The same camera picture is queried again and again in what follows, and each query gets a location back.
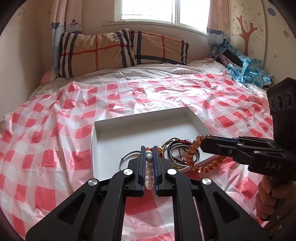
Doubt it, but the red white checkered plastic sheet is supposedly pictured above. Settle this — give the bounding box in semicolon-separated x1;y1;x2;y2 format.
1;74;273;238

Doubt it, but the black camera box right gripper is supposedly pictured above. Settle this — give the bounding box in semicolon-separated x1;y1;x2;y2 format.
267;77;295;143

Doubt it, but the headboard with tree decoration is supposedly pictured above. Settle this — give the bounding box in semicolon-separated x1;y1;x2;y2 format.
229;1;295;83

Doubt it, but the tan plaid pillow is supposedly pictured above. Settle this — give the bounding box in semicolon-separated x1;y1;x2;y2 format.
57;29;190;78

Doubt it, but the amber bead bracelet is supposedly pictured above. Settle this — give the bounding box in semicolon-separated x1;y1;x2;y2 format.
184;133;227;174

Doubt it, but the gold woven cord bracelet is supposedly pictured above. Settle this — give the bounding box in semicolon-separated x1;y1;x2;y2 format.
160;138;181;149

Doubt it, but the window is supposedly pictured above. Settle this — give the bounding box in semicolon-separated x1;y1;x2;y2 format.
104;0;210;35

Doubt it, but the person right hand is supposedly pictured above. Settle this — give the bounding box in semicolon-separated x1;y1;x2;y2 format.
255;176;295;235

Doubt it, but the right pink blue curtain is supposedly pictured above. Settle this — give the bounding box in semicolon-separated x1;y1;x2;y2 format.
207;0;231;59

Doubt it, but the red agate bead bracelet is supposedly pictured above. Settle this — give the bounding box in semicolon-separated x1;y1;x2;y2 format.
150;146;166;158

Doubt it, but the black braided leather bracelet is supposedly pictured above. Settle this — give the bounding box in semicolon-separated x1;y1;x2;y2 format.
166;138;201;166

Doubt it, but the blue white plastic bag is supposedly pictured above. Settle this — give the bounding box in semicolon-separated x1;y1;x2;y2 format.
227;44;273;88

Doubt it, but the white shallow cardboard box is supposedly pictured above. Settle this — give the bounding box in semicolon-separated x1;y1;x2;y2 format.
92;108;211;181

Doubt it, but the white pearl bead bracelet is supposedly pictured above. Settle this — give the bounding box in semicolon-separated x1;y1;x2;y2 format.
144;149;155;190

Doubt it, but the red string bracelet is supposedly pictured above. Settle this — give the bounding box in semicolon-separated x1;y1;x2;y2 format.
172;138;193;163

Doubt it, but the thin silver bangle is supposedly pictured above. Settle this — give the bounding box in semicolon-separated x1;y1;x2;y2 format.
119;150;141;171

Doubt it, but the striped white bed sheet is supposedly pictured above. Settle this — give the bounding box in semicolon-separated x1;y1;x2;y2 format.
29;58;227;99

